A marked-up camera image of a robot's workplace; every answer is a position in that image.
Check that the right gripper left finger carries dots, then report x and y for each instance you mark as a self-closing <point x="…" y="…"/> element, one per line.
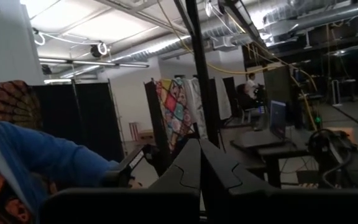
<point x="182" y="174"/>

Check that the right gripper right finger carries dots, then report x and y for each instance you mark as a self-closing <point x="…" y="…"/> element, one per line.
<point x="219" y="177"/>

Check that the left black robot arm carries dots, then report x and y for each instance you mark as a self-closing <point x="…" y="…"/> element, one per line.
<point x="328" y="149"/>

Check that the red stool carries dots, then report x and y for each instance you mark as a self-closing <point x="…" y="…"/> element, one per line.
<point x="134" y="130"/>

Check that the colourful patchwork quilt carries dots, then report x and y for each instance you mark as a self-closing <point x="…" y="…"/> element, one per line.
<point x="172" y="109"/>

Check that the white hanging cloth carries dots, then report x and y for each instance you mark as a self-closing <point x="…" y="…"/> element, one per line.
<point x="194" y="102"/>

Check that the open laptop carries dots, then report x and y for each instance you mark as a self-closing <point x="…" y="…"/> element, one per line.
<point x="278" y="118"/>

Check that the person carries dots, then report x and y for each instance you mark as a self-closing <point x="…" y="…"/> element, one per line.
<point x="251" y="85"/>
<point x="42" y="155"/>

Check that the black room divider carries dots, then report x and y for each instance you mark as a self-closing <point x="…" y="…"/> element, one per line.
<point x="89" y="118"/>

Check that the orange box device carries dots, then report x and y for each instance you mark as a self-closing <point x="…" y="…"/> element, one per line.
<point x="346" y="130"/>

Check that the linear ceiling light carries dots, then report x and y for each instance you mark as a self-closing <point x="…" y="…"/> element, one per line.
<point x="95" y="62"/>

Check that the brown patterned cloth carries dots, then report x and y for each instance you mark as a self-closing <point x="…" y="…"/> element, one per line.
<point x="8" y="102"/>

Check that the silver ventilation duct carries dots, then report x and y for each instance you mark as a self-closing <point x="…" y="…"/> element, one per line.
<point x="291" y="21"/>

